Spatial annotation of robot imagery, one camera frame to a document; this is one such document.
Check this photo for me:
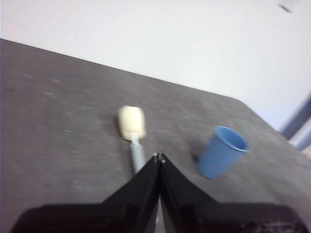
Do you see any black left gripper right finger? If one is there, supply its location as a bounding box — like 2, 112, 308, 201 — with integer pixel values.
159, 152, 310, 233

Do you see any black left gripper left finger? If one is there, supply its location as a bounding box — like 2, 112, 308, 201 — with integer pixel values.
11, 154, 160, 233

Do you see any blue ribbed plastic cup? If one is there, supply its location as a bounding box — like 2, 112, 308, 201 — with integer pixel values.
196, 125, 251, 180

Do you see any grey cup brush cream sponge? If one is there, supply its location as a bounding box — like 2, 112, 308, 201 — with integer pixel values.
117, 105, 148, 175

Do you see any blue grey frame post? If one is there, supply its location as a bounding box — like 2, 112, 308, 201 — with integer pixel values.
279, 91, 311, 151

